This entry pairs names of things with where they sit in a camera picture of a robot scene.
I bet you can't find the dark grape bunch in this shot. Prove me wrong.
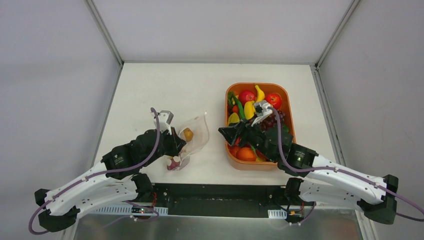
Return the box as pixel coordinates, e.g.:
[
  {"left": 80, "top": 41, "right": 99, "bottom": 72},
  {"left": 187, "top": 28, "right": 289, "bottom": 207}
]
[{"left": 259, "top": 110, "right": 289, "bottom": 132}]

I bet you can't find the clear zip top bag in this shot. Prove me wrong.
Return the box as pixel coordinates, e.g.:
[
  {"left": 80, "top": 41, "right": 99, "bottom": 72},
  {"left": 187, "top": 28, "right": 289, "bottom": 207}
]
[{"left": 166, "top": 111, "right": 210, "bottom": 171}]

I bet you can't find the long green chili pepper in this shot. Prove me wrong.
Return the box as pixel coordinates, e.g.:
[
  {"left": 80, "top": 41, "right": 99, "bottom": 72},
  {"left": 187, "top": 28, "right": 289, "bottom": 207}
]
[{"left": 227, "top": 91, "right": 246, "bottom": 120}]

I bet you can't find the yellow lemon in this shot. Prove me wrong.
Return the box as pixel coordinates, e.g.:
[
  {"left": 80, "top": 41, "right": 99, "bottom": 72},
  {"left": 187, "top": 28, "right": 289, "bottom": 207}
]
[{"left": 182, "top": 127, "right": 194, "bottom": 142}]

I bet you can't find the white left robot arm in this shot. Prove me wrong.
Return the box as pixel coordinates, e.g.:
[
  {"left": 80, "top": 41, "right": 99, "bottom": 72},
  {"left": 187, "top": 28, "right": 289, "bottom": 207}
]
[{"left": 30, "top": 127, "right": 193, "bottom": 233}]

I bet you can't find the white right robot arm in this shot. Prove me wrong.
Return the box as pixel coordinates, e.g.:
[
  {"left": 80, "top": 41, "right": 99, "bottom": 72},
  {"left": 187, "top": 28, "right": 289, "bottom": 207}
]
[{"left": 218, "top": 121, "right": 399, "bottom": 225}]

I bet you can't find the yellow bell pepper slice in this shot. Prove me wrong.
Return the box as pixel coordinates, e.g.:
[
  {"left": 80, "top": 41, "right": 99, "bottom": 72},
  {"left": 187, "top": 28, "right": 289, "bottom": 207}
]
[{"left": 227, "top": 112, "right": 241, "bottom": 126}]

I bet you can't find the orange tangerine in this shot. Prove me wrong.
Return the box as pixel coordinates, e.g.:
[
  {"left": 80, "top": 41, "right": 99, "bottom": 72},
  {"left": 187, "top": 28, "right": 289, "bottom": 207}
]
[{"left": 235, "top": 147, "right": 257, "bottom": 162}]

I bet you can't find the yellow chili pepper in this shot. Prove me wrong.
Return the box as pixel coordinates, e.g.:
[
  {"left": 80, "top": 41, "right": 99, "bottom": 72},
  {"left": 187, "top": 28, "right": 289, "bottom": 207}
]
[{"left": 243, "top": 100, "right": 256, "bottom": 120}]

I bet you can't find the orange plastic bin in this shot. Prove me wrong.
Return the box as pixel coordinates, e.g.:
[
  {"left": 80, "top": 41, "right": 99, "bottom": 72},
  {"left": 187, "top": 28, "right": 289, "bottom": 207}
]
[{"left": 224, "top": 82, "right": 296, "bottom": 171}]

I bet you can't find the red apple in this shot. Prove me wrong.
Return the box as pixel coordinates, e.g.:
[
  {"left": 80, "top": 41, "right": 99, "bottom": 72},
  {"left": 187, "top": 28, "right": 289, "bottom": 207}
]
[{"left": 237, "top": 90, "right": 256, "bottom": 107}]

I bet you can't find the yellow banana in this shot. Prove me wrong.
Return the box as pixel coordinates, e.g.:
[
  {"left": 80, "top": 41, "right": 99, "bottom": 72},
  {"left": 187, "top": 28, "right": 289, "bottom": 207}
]
[{"left": 254, "top": 84, "right": 265, "bottom": 103}]

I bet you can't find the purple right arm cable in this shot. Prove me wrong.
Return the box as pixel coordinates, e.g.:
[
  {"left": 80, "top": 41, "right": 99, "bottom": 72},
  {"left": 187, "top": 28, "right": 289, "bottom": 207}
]
[{"left": 266, "top": 105, "right": 424, "bottom": 223}]

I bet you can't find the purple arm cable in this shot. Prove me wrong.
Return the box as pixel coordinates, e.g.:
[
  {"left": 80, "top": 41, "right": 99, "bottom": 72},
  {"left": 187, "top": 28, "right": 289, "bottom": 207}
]
[
  {"left": 28, "top": 107, "right": 162, "bottom": 236},
  {"left": 266, "top": 105, "right": 424, "bottom": 223}
]

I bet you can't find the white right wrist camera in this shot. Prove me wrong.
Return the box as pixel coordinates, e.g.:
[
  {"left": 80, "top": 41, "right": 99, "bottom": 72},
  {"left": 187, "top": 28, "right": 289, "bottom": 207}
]
[{"left": 251, "top": 100, "right": 273, "bottom": 126}]

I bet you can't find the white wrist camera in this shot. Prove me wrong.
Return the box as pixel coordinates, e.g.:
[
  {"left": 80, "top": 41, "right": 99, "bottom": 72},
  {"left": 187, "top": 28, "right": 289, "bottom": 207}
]
[
  {"left": 151, "top": 110, "right": 174, "bottom": 135},
  {"left": 251, "top": 100, "right": 273, "bottom": 126}
]

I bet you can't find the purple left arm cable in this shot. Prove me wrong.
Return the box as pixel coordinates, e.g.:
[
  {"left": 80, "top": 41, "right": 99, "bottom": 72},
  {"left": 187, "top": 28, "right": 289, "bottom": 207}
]
[{"left": 28, "top": 107, "right": 162, "bottom": 236}]

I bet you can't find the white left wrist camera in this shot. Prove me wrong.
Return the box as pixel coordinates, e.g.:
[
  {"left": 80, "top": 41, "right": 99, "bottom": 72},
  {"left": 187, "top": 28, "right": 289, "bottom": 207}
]
[{"left": 151, "top": 110, "right": 174, "bottom": 135}]

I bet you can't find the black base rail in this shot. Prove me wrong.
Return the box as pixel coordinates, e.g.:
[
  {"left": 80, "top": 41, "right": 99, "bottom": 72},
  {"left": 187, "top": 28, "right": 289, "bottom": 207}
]
[{"left": 133, "top": 183, "right": 312, "bottom": 218}]

